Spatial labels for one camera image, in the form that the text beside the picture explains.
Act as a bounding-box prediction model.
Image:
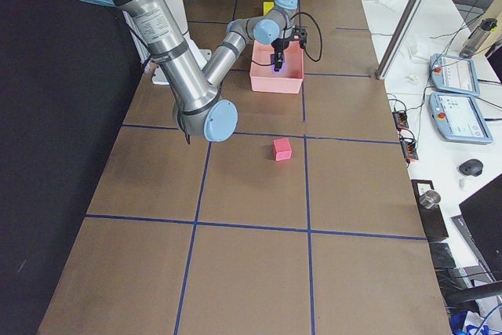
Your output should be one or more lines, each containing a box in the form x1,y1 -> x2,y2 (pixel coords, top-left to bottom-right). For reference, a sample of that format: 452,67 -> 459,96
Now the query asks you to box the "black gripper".
271,37 -> 291,67

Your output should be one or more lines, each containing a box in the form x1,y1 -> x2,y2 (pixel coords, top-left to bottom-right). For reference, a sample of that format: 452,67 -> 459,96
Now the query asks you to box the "purple foam block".
272,65 -> 284,73

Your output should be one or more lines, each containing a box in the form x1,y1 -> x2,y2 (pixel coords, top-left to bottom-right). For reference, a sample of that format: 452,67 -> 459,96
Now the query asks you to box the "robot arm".
79,0 -> 298,142

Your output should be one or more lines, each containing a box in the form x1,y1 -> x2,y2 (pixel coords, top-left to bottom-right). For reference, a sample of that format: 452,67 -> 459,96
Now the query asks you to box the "pink plastic bin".
249,38 -> 306,96

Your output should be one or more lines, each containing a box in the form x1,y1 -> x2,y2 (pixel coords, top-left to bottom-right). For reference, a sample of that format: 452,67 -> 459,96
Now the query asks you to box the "yellow foam block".
263,2 -> 275,16

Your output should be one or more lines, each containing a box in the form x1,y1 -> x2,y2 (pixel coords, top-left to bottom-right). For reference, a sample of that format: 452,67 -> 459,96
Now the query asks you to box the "red foam block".
272,137 -> 293,162

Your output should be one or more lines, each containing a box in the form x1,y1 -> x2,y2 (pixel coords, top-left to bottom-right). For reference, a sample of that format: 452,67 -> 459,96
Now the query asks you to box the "far teach pendant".
429,53 -> 480,96

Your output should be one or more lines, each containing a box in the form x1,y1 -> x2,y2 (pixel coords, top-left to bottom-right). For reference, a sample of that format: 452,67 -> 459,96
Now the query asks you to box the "teach pendant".
428,92 -> 493,145
429,53 -> 480,96

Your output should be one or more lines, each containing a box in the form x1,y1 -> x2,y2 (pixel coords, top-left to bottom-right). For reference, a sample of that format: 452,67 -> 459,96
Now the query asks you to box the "near teach pendant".
428,92 -> 493,145

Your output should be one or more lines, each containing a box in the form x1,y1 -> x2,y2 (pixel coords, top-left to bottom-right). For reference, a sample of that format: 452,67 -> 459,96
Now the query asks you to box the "grey water bottle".
459,17 -> 497,58

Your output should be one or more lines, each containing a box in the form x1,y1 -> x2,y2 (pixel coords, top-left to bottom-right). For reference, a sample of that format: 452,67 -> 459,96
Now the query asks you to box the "metal cup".
418,190 -> 441,209

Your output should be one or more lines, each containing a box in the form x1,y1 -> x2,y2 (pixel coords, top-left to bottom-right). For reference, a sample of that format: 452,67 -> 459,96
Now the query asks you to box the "black computer mouse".
457,158 -> 484,177

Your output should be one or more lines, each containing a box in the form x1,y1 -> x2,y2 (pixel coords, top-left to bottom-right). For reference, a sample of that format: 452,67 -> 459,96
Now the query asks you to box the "black monitor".
460,175 -> 502,280

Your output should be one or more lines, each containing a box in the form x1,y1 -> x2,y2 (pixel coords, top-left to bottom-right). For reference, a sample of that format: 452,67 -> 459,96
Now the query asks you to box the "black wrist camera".
292,26 -> 307,50

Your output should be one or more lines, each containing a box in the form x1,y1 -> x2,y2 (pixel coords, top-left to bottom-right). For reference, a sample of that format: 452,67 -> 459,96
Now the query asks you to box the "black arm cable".
250,11 -> 324,66

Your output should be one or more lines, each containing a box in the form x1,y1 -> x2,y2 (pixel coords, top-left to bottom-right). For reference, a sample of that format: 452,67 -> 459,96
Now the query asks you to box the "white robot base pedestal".
148,0 -> 213,86

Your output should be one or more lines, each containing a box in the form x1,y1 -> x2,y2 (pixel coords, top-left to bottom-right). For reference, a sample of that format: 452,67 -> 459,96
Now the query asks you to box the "aluminium frame post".
375,0 -> 424,80

